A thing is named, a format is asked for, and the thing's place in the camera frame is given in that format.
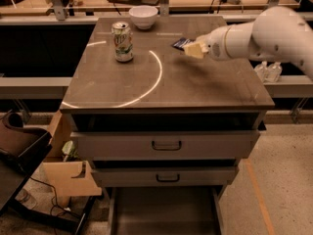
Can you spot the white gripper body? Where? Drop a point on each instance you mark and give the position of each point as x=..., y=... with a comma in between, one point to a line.
x=215, y=44

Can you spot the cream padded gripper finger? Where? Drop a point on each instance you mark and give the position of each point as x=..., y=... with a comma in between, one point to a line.
x=196, y=50

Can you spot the dark blue rxbar wrapper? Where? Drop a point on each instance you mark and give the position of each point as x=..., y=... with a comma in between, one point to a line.
x=179, y=44

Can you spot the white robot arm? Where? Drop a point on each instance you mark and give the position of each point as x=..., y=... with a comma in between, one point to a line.
x=278, y=34

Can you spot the grey drawer cabinet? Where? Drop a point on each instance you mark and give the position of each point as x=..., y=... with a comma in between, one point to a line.
x=162, y=90

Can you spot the top grey drawer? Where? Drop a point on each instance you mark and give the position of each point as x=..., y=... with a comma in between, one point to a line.
x=165, y=145

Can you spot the grey drawer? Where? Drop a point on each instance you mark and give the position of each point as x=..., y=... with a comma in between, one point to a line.
x=165, y=145
x=165, y=176

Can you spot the middle grey drawer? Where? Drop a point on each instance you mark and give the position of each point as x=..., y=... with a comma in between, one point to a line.
x=165, y=176

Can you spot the open bottom drawer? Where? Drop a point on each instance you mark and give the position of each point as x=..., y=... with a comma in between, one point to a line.
x=165, y=211

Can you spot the clear sanitizer bottle left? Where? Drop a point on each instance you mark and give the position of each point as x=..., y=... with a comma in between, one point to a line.
x=261, y=70

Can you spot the clear sanitizer bottle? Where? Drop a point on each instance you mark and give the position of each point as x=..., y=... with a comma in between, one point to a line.
x=273, y=72
x=261, y=70

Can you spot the white ceramic bowl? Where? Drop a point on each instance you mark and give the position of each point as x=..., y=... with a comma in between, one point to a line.
x=143, y=16

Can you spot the clear sanitizer bottle right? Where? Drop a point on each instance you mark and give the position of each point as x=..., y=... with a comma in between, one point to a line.
x=273, y=72

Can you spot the green white soda can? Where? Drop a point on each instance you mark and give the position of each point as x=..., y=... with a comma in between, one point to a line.
x=123, y=47

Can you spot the tan cardboard box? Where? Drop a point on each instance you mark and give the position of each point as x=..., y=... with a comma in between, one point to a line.
x=70, y=179

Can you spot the dark brown chair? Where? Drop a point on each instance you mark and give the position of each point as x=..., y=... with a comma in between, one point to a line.
x=22, y=149

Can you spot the grey metal rail frame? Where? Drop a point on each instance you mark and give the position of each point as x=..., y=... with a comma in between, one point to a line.
x=52, y=86

